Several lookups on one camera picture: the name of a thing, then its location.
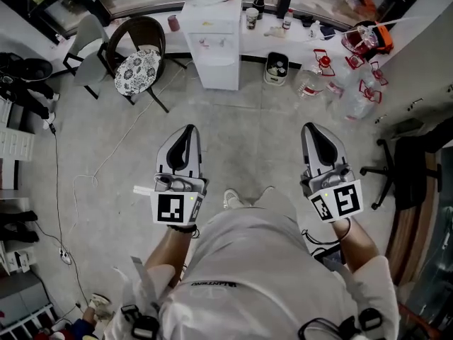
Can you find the black bag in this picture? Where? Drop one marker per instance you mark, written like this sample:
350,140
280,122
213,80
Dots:
17,230

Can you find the printed paper cup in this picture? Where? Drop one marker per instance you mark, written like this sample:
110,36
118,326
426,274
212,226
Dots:
252,20

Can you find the grey plastic chair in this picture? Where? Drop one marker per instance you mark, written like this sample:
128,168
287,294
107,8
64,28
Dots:
88,48

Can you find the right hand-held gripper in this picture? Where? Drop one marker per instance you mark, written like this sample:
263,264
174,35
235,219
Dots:
339,198

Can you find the black thermos bottle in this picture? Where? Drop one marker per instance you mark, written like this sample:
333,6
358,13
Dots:
258,4

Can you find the white flat strip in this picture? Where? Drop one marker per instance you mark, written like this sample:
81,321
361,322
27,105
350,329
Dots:
141,190

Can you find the black office chair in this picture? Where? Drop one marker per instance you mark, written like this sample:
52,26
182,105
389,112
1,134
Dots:
414,175

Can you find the crumpled white tissue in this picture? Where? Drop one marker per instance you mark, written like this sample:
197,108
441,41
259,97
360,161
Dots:
275,32

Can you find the person's left forearm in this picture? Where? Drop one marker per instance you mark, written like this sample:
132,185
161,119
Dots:
170,250

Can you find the small clear bottle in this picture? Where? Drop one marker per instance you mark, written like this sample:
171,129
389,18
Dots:
315,31

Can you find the black battery pack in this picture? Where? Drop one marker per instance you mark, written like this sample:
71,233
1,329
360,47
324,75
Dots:
329,258

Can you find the person's left white shoe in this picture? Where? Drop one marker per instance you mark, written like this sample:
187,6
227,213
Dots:
231,198

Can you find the person's light trousers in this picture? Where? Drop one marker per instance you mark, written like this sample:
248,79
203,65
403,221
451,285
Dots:
279,204

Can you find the floral seat cushion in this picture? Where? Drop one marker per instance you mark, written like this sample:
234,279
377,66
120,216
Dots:
138,71

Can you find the dark blue cloth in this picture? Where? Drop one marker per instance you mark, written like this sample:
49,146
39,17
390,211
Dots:
327,32

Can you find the clear empty water jug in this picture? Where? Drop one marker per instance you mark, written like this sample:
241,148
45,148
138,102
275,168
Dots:
378,73
311,83
348,78
361,105

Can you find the black round device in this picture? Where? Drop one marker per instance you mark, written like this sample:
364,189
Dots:
37,69

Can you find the dark red cup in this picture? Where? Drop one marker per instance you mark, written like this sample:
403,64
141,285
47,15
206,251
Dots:
173,23

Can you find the white power strip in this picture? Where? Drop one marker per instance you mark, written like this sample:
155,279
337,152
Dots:
65,257

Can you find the white trash bin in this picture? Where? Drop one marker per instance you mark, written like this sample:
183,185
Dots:
276,78

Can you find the black harness buckle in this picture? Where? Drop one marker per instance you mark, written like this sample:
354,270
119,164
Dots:
369,322
145,326

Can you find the person's right forearm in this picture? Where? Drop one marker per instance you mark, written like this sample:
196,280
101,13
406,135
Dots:
354,246

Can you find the white water dispenser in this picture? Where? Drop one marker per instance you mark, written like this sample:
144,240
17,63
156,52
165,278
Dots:
216,76

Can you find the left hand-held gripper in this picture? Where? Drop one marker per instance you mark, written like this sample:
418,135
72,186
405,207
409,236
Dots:
170,207

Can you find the dark wicker chair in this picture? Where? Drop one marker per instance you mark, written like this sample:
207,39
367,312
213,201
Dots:
141,30

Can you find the small white red-capped bottle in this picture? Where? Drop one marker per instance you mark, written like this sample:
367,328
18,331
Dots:
287,20

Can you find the small black pouch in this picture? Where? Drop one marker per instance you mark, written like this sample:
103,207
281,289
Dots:
306,21

